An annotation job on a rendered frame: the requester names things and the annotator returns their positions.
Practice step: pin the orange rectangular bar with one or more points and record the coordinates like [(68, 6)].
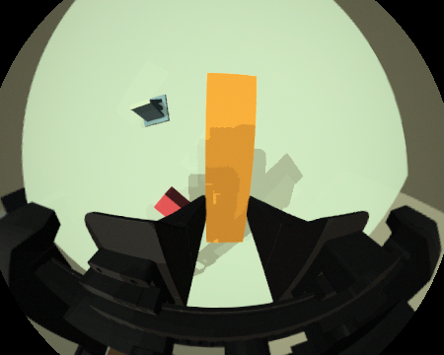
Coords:
[(231, 112)]

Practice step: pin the red block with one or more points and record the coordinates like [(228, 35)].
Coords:
[(172, 201)]

